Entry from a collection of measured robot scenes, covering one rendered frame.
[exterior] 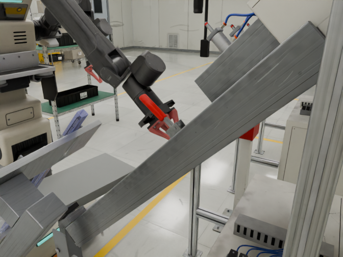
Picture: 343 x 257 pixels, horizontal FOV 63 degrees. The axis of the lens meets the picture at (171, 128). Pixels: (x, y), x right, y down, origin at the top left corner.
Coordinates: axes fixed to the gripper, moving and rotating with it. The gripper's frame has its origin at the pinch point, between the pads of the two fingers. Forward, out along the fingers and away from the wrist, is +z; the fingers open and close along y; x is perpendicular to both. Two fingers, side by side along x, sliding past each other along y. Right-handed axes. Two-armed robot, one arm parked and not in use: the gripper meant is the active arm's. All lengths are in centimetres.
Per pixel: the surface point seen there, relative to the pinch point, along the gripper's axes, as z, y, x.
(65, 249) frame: 3.9, -25.9, 27.8
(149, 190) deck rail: 4.9, -21.3, -3.6
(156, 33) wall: -386, 858, 423
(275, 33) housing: -1.2, -19.1, -36.6
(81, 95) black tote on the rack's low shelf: -113, 151, 181
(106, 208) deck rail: 2.5, -21.4, 10.8
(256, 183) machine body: 32, 41, 15
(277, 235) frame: 38.4, 10.5, 2.1
